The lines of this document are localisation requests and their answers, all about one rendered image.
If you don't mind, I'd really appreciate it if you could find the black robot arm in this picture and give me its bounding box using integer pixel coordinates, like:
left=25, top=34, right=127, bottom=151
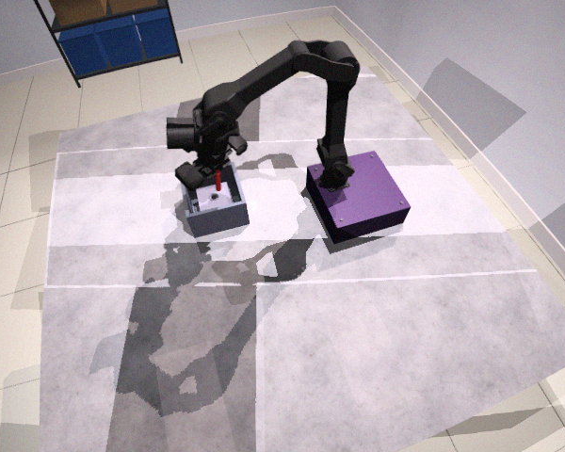
left=166, top=40, right=361, bottom=192

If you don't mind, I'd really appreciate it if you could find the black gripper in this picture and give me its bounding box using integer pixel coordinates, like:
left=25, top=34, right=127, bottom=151
left=174, top=135, right=248, bottom=191

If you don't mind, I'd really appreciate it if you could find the white square plate with hole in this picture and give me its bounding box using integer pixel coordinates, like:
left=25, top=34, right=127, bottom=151
left=196, top=182, right=232, bottom=211

